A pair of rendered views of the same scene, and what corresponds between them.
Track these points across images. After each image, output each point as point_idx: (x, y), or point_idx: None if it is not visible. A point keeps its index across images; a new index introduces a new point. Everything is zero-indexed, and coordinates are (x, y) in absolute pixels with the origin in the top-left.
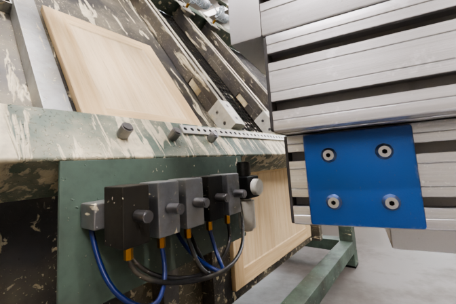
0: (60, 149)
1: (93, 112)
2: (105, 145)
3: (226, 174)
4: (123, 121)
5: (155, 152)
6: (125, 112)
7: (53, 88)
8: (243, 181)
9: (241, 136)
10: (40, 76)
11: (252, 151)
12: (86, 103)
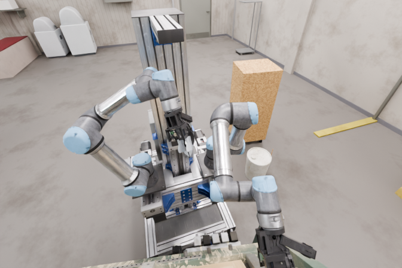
0: (247, 244)
1: (238, 262)
2: (236, 247)
3: (200, 235)
4: (229, 253)
5: (219, 248)
6: (224, 266)
7: (253, 259)
8: (181, 247)
9: (155, 261)
10: (258, 261)
11: (155, 257)
12: (241, 265)
